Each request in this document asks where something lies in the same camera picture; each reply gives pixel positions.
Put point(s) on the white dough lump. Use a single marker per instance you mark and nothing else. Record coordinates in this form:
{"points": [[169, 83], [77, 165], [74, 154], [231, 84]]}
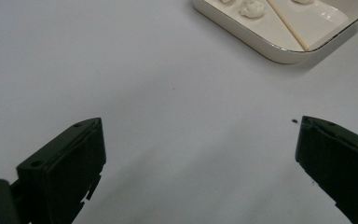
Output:
{"points": [[251, 8]]}

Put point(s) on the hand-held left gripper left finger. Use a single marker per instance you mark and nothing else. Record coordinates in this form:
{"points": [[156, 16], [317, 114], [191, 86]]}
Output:
{"points": [[65, 165]]}

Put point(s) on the thin wooden stick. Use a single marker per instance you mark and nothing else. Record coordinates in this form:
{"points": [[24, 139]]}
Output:
{"points": [[289, 26]]}

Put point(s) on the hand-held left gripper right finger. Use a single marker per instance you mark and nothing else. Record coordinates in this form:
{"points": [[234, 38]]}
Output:
{"points": [[341, 161]]}

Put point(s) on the white rectangular tray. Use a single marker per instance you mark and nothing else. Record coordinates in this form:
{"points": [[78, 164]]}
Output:
{"points": [[261, 34]]}

